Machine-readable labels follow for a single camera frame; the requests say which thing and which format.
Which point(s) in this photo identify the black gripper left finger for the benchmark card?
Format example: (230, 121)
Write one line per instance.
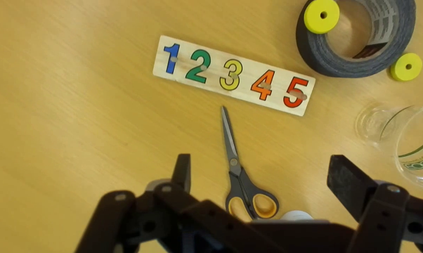
(163, 219)

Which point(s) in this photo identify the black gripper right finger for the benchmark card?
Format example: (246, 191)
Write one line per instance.
(388, 215)

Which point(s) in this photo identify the white paper cup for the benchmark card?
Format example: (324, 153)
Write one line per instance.
(295, 217)

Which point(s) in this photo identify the round yellow block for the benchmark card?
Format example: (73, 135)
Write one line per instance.
(397, 70)
(313, 21)

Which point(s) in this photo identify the clear drinking glass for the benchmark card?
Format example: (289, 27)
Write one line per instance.
(416, 155)

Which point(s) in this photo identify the wooden number peg board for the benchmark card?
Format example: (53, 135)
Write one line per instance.
(275, 100)

